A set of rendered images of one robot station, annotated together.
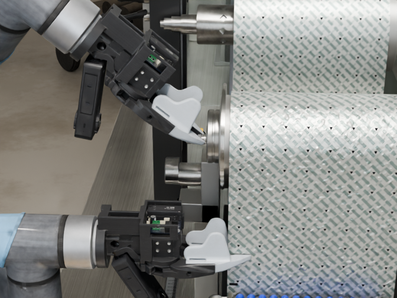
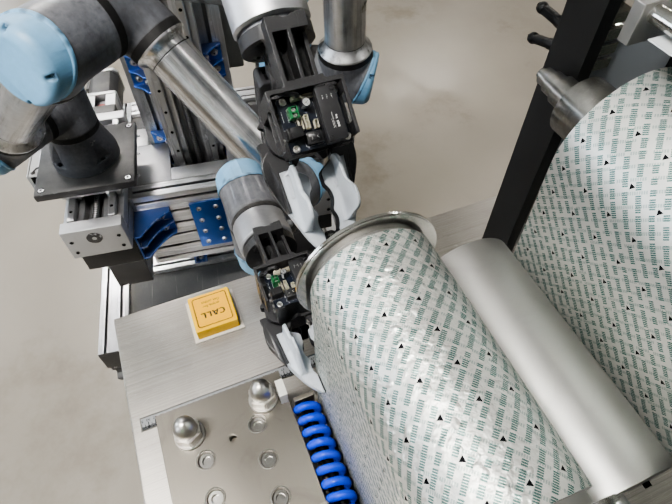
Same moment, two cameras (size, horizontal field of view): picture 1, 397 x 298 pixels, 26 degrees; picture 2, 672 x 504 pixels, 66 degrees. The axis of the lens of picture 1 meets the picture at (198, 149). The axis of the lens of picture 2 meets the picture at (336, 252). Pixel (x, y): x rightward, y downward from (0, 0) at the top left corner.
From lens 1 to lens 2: 0.98 m
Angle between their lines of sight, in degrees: 55
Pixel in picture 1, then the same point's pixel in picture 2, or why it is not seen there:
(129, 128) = not seen: hidden behind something
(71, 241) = (237, 227)
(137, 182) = not seen: hidden behind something
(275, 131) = (344, 327)
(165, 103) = (293, 179)
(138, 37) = (280, 76)
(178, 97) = (342, 183)
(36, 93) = not seen: outside the picture
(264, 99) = (383, 278)
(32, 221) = (240, 186)
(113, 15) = (265, 25)
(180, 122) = (301, 213)
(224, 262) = (295, 369)
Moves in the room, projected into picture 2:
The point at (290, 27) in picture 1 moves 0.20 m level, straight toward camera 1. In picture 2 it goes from (629, 211) to (395, 280)
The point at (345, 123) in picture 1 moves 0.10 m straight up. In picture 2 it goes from (405, 421) to (424, 359)
